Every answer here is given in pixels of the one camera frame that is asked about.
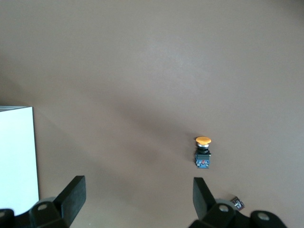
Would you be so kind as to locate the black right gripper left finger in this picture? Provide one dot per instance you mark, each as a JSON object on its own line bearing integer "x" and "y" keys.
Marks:
{"x": 69, "y": 199}

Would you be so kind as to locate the white drawer cabinet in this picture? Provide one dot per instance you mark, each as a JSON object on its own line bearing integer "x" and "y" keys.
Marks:
{"x": 16, "y": 154}

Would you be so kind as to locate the small black connector block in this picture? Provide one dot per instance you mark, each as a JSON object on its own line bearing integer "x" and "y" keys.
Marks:
{"x": 238, "y": 203}

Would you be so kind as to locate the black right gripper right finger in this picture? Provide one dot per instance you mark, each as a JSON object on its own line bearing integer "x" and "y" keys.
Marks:
{"x": 202, "y": 202}

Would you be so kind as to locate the yellow mushroom push button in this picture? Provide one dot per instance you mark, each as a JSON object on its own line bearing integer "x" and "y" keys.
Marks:
{"x": 203, "y": 156}

